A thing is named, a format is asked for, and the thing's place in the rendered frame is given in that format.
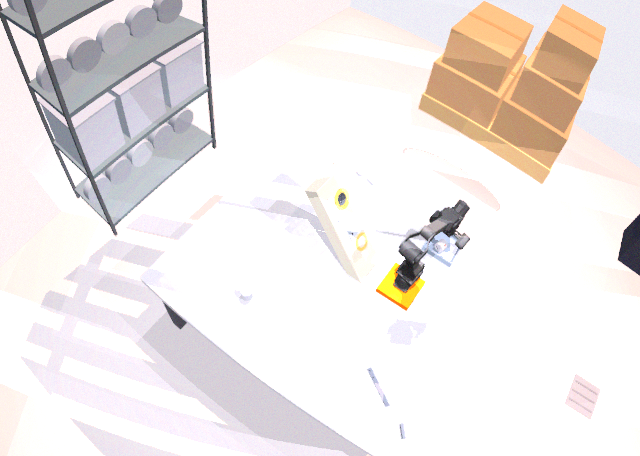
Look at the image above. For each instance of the pale blue square tray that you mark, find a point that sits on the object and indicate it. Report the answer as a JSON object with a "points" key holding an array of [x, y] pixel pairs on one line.
{"points": [[448, 255]]}

